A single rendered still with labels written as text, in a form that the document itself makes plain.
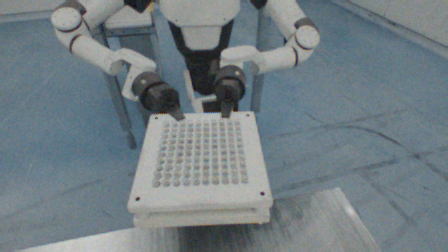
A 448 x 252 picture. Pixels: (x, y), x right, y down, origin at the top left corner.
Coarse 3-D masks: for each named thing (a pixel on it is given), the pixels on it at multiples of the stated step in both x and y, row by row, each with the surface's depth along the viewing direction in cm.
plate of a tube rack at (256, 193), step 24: (168, 120) 60; (240, 120) 60; (144, 144) 54; (192, 144) 54; (144, 168) 50; (192, 168) 50; (240, 168) 49; (264, 168) 49; (144, 192) 46; (168, 192) 46; (192, 192) 46; (216, 192) 46; (240, 192) 46; (264, 192) 46
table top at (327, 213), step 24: (312, 192) 68; (336, 192) 68; (288, 216) 62; (312, 216) 63; (336, 216) 63; (72, 240) 58; (96, 240) 58; (120, 240) 58; (144, 240) 58; (168, 240) 58; (192, 240) 58; (216, 240) 58; (240, 240) 58; (264, 240) 58; (288, 240) 58; (312, 240) 58; (336, 240) 58; (360, 240) 58
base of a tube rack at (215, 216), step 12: (156, 216) 47; (168, 216) 47; (180, 216) 47; (192, 216) 47; (204, 216) 47; (216, 216) 47; (228, 216) 47; (240, 216) 47; (252, 216) 47; (264, 216) 47
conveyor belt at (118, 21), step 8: (128, 8) 164; (112, 16) 153; (120, 16) 153; (128, 16) 153; (136, 16) 153; (144, 16) 153; (112, 24) 148; (120, 24) 149; (128, 24) 150; (136, 24) 151; (144, 24) 152
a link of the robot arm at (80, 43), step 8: (56, 32) 76; (64, 32) 75; (72, 32) 75; (80, 32) 77; (88, 32) 81; (64, 40) 76; (72, 40) 76; (80, 40) 75; (88, 40) 76; (72, 48) 76; (80, 48) 75; (88, 48) 75; (96, 48) 75; (104, 48) 76; (80, 56) 76; (88, 56) 75; (96, 56) 75; (104, 56) 75; (96, 64) 76
